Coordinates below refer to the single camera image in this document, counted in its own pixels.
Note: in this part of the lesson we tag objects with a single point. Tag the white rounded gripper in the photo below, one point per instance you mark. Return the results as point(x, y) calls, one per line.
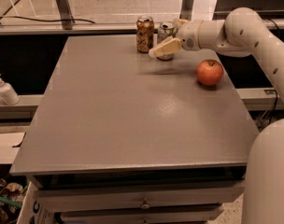
point(189, 34)

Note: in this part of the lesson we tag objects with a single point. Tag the white green 7up can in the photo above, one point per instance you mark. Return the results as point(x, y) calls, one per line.
point(165, 29)

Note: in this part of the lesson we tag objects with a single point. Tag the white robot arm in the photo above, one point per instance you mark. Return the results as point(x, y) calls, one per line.
point(241, 34)

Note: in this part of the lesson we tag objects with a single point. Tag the orange brown soda can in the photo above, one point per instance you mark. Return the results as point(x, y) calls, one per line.
point(144, 33)

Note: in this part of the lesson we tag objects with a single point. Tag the red apple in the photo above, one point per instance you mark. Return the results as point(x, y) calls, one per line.
point(209, 72)

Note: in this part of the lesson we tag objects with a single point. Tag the white pump lotion bottle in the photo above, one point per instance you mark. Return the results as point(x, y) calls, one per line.
point(7, 93)

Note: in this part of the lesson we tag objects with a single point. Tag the grey lower drawer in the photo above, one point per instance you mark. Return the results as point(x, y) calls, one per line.
point(153, 215)

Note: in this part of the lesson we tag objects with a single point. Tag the grey drawer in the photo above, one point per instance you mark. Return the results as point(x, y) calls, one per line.
point(153, 215)
point(65, 200)

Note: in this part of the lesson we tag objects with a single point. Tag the grey upper drawer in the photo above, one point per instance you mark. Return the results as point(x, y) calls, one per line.
point(65, 200)

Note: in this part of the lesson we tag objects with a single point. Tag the white cardboard box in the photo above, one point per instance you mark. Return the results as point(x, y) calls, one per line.
point(32, 211)

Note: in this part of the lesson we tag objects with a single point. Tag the right metal railing post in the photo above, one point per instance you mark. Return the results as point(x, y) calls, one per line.
point(186, 10)

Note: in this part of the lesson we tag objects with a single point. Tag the metal railing post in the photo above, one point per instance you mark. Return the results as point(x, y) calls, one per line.
point(65, 14)
point(186, 10)

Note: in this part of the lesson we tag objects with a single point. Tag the left metal railing post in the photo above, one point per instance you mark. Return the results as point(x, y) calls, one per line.
point(65, 14)

